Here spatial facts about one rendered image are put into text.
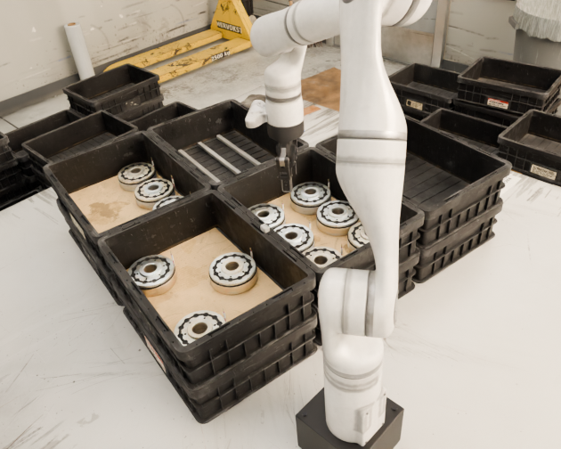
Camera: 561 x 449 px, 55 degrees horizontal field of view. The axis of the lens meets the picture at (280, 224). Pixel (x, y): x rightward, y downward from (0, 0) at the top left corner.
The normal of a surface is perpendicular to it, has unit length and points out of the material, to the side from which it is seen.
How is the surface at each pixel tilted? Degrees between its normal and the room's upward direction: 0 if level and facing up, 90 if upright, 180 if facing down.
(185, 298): 0
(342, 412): 90
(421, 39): 90
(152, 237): 90
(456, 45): 90
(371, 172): 62
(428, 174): 0
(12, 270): 0
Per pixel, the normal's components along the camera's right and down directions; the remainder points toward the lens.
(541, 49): -0.72, 0.52
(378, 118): -0.04, 0.11
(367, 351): 0.19, -0.63
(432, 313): -0.07, -0.79
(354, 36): -0.78, 0.11
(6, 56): 0.72, 0.39
